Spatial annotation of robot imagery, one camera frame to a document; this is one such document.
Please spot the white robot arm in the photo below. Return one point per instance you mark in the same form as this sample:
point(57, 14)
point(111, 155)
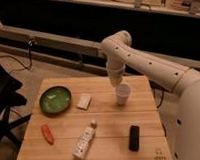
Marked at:
point(174, 77)

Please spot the white paper cup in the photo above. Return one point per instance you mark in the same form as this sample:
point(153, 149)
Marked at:
point(122, 93)

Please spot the white rectangular sponge block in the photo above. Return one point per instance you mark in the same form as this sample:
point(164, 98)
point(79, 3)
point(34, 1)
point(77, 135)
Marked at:
point(84, 101)

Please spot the wooden folding table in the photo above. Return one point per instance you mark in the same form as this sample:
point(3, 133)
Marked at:
point(113, 123)

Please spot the green round plate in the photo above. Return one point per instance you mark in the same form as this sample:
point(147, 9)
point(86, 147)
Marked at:
point(55, 100)

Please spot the black rectangular remote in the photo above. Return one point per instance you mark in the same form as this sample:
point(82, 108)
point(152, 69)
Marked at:
point(134, 138)

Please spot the white plastic bottle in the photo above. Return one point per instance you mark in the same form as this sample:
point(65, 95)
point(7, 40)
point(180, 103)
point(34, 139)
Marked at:
point(83, 144)

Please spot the orange carrot toy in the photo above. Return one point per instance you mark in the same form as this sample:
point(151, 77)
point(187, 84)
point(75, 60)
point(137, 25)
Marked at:
point(47, 134)

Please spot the black office chair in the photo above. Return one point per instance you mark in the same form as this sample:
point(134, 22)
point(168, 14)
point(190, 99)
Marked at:
point(10, 97)

